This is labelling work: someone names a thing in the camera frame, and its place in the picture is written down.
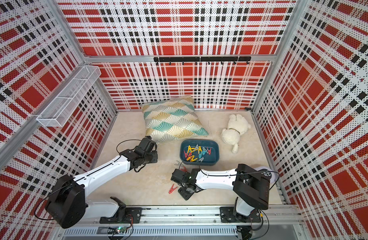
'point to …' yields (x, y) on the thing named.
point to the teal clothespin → (205, 150)
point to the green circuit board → (121, 230)
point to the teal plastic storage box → (199, 152)
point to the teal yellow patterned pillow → (172, 119)
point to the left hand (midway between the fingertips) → (156, 155)
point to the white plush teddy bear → (237, 126)
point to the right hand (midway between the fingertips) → (189, 191)
